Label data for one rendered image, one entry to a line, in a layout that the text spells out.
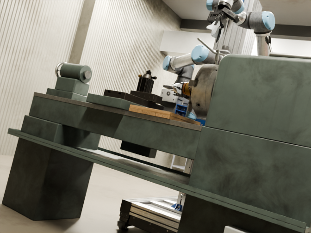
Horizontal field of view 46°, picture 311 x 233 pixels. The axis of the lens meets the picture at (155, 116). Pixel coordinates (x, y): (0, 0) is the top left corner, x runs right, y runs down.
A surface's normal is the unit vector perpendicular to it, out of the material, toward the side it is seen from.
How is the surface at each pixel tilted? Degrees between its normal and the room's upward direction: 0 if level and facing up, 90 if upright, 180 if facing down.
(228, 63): 90
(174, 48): 90
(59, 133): 90
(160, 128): 90
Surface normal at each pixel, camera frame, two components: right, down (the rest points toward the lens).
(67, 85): -0.56, -0.18
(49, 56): 0.85, 0.18
